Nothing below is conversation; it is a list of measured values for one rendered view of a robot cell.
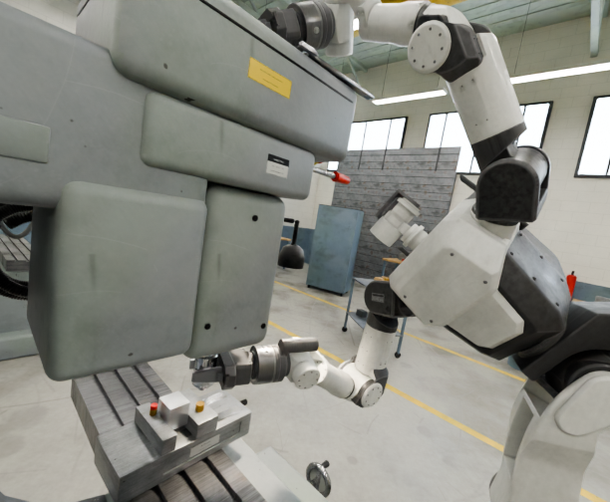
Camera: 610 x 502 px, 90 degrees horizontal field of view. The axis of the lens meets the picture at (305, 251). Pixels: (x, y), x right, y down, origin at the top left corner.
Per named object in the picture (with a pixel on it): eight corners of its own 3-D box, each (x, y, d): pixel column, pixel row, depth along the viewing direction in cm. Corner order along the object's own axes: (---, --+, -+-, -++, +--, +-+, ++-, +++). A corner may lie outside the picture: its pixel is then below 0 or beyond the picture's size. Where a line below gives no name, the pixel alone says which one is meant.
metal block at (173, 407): (175, 411, 82) (178, 390, 81) (187, 423, 78) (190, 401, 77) (155, 419, 78) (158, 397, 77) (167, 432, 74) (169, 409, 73)
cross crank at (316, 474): (311, 476, 121) (316, 449, 120) (335, 498, 114) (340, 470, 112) (282, 500, 110) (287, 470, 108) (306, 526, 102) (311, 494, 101)
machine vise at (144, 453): (219, 406, 99) (223, 375, 98) (248, 433, 90) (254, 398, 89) (93, 462, 72) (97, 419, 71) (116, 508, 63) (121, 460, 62)
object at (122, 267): (141, 309, 67) (152, 190, 65) (193, 356, 51) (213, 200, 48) (24, 322, 53) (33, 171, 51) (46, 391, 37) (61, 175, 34)
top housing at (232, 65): (274, 163, 87) (283, 105, 85) (350, 164, 70) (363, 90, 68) (67, 99, 52) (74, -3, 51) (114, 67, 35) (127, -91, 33)
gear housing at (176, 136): (243, 193, 81) (248, 154, 80) (311, 201, 64) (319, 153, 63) (92, 163, 56) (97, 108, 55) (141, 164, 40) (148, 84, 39)
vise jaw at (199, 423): (187, 399, 89) (188, 387, 89) (216, 428, 80) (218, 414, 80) (167, 407, 85) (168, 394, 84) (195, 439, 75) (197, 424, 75)
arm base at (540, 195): (537, 213, 65) (481, 195, 71) (572, 153, 58) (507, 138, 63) (524, 240, 56) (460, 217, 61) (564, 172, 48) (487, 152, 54)
